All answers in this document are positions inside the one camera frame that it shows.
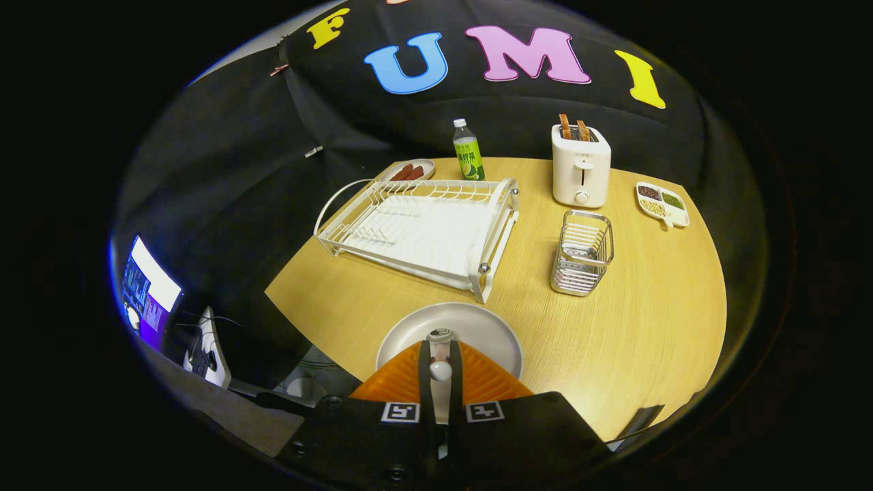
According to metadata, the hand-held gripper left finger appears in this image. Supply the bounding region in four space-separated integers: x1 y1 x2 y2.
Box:
276 340 438 489

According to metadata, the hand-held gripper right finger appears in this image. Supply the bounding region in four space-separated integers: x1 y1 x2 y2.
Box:
446 340 612 489

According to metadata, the spoon with pink striped handle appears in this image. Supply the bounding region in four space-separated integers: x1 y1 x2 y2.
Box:
426 329 455 428

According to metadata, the large white plate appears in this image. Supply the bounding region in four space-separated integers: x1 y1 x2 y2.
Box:
376 301 525 384

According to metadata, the white wire dish rack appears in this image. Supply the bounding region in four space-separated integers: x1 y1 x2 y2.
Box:
313 178 521 305

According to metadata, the metal wire basket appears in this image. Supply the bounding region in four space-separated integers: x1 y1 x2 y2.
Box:
550 209 615 297

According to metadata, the small grey plate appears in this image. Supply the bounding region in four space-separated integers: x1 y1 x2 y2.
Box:
379 158 437 184

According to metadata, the white divided dish with beans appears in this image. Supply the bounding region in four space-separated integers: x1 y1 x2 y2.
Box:
635 181 691 229

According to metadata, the black flat object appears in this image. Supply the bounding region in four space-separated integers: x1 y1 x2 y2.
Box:
614 405 666 447

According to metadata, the white desktop device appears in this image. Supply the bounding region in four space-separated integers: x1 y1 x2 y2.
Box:
182 306 232 390

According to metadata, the green label drink bottle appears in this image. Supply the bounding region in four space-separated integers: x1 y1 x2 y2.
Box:
452 118 486 182

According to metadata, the white toaster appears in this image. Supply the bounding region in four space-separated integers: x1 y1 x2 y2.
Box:
551 123 612 209

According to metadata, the black backdrop cloth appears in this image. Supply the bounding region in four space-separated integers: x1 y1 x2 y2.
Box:
113 0 769 386

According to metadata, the computer monitor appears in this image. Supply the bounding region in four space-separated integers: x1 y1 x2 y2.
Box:
121 235 184 353

